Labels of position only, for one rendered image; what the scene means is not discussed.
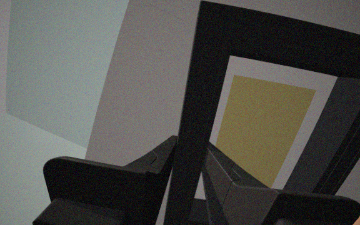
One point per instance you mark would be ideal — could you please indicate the black picture frame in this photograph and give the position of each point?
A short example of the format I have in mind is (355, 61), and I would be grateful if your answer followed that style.
(277, 95)

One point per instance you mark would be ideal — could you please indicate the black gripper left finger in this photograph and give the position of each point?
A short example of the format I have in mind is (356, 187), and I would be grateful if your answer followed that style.
(137, 188)

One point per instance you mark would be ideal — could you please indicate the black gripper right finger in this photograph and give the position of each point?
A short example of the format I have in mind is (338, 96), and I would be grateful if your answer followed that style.
(234, 197)

